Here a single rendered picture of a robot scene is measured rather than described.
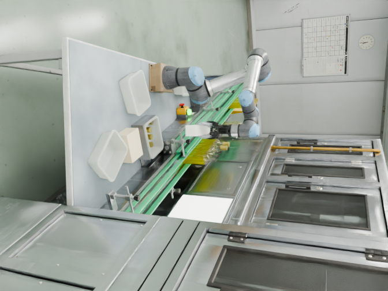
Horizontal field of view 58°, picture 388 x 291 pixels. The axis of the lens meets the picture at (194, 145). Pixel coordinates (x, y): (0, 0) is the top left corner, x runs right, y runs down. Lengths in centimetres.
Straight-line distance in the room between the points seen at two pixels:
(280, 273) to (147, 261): 41
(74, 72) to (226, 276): 109
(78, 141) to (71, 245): 52
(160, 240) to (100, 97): 86
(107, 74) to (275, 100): 665
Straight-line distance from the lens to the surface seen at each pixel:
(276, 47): 798
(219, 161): 247
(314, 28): 784
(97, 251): 130
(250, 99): 189
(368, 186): 223
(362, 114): 829
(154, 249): 121
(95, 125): 179
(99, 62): 184
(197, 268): 114
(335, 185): 223
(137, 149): 197
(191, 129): 197
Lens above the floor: 185
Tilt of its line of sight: 22 degrees down
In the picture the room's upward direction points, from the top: 92 degrees clockwise
